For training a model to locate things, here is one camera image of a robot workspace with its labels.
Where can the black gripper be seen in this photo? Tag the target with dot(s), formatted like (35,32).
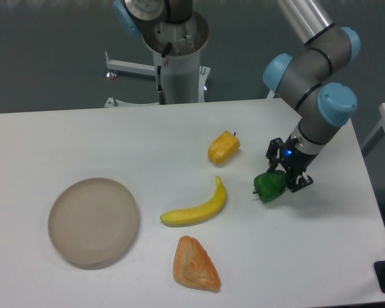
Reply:
(294,155)

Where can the green toy pepper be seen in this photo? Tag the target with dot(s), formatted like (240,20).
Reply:
(270,185)

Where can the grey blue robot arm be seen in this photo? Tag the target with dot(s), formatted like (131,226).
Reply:
(299,81)

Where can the yellow toy pepper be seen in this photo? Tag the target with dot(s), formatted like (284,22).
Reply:
(223,148)

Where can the yellow toy banana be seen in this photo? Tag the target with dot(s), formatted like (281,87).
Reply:
(199,213)

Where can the orange toy croissant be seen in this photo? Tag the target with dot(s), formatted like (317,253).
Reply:
(193,268)

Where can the beige round plate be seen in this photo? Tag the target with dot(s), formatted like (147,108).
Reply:
(93,223)

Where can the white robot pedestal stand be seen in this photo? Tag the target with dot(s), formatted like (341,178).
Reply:
(176,48)

